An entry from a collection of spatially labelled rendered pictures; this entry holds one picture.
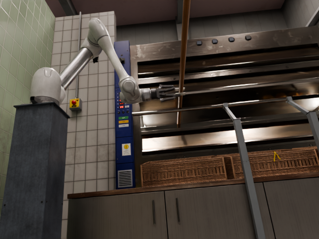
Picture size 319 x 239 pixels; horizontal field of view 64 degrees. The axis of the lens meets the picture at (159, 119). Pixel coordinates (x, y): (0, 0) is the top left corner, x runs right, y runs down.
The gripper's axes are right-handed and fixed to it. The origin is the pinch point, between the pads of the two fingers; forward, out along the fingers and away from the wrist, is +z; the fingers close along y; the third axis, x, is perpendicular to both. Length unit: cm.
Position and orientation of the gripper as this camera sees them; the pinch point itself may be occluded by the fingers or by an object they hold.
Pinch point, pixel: (180, 91)
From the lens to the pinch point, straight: 176.0
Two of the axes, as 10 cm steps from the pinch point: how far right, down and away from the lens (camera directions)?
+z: 10.0, -0.9, -0.2
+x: -0.5, -3.7, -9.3
